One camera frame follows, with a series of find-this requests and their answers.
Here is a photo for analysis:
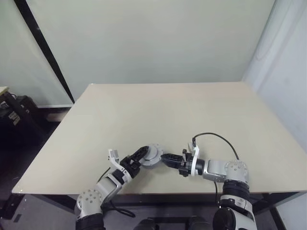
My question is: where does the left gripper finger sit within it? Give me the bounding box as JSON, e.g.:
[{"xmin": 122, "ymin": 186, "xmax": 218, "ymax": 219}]
[{"xmin": 129, "ymin": 145, "xmax": 151, "ymax": 165}]

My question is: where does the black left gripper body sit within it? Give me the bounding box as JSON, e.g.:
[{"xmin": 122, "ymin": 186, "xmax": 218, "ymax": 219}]
[{"xmin": 119, "ymin": 156, "xmax": 142, "ymax": 180}]

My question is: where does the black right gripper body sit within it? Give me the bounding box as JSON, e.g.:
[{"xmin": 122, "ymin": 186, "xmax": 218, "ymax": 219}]
[{"xmin": 178, "ymin": 148, "xmax": 194, "ymax": 178}]

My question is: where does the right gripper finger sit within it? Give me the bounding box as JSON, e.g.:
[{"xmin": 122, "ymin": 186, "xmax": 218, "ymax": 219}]
[
  {"xmin": 161, "ymin": 152, "xmax": 184, "ymax": 161},
  {"xmin": 164, "ymin": 160, "xmax": 183, "ymax": 170}
]

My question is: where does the grey round disc part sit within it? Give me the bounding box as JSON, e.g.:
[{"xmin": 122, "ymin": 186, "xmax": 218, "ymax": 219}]
[{"xmin": 143, "ymin": 143, "xmax": 165, "ymax": 161}]

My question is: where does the motor stator with copper windings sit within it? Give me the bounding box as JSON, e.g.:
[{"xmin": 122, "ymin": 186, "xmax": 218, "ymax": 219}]
[{"xmin": 140, "ymin": 155, "xmax": 164, "ymax": 170}]

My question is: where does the dark rounded shape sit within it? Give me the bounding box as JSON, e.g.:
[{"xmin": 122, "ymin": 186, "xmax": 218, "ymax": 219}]
[{"xmin": 135, "ymin": 218, "xmax": 160, "ymax": 230}]

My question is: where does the black equipment case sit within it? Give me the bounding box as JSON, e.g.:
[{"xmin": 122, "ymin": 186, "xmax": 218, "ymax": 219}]
[{"xmin": 0, "ymin": 92, "xmax": 40, "ymax": 149}]

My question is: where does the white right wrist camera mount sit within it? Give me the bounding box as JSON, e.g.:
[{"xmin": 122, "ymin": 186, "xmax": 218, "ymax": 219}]
[{"xmin": 187, "ymin": 141, "xmax": 201, "ymax": 177}]

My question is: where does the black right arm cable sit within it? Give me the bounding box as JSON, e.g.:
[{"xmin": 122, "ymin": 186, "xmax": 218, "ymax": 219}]
[{"xmin": 191, "ymin": 132, "xmax": 240, "ymax": 209}]

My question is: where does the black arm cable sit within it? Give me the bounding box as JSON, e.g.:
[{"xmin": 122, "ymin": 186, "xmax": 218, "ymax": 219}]
[
  {"xmin": 97, "ymin": 167, "xmax": 135, "ymax": 218},
  {"xmin": 191, "ymin": 132, "xmax": 240, "ymax": 209}
]

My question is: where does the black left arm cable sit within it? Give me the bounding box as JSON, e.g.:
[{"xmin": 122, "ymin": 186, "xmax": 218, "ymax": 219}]
[{"xmin": 97, "ymin": 167, "xmax": 135, "ymax": 218}]

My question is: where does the black table frame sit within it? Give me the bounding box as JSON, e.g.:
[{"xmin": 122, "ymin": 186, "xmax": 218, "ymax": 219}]
[{"xmin": 4, "ymin": 191, "xmax": 303, "ymax": 230}]

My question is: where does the black diagonal wall strip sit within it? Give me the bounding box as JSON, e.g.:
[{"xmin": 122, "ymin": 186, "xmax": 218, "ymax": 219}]
[{"xmin": 13, "ymin": 0, "xmax": 75, "ymax": 104}]

